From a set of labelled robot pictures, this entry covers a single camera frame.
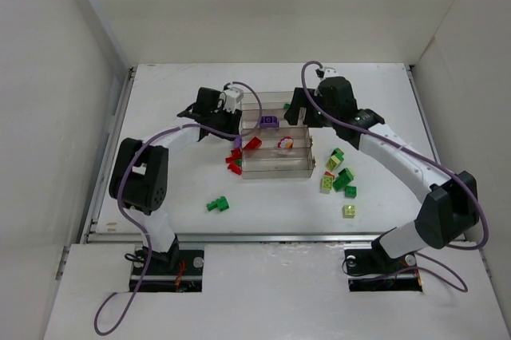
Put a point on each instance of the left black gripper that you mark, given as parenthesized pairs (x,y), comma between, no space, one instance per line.
(215,119)

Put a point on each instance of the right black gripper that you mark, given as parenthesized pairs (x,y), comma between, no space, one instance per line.
(300,99)

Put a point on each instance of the red flower lego brick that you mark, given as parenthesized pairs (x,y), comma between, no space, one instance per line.
(286,142)

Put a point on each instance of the purple lotus lego brick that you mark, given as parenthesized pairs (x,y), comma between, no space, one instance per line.
(268,121)

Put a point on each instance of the purple lego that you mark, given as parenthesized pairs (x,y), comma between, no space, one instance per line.
(238,143)

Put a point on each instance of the green and lime brick top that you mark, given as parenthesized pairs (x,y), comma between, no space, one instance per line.
(336,158)

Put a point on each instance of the red lego cluster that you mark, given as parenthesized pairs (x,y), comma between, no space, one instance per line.
(234,161)

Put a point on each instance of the red rectangular lego brick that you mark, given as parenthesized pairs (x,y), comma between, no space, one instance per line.
(253,144)

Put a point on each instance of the green stepped lego brick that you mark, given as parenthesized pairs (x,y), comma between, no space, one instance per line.
(221,204)

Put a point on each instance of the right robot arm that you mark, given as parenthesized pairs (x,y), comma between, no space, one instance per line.
(448,203)

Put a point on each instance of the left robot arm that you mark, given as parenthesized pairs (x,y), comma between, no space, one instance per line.
(140,173)

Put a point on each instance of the clear bin first row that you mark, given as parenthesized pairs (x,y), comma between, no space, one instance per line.
(267,100)

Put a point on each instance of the dark green angled brick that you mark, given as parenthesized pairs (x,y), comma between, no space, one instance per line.
(344,178)

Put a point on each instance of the lime square brick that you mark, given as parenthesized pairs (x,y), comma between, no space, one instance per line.
(349,211)

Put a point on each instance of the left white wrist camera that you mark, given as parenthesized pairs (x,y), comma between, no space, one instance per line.
(230,99)

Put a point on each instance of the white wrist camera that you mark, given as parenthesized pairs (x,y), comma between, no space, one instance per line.
(230,99)
(326,72)

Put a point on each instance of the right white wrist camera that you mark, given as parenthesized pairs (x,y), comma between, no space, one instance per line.
(326,72)

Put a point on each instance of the aluminium rail front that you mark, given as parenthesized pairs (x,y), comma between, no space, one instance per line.
(235,238)

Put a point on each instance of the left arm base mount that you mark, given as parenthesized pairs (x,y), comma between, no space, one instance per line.
(185,276)

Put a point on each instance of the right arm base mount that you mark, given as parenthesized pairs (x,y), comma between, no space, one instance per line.
(368,271)

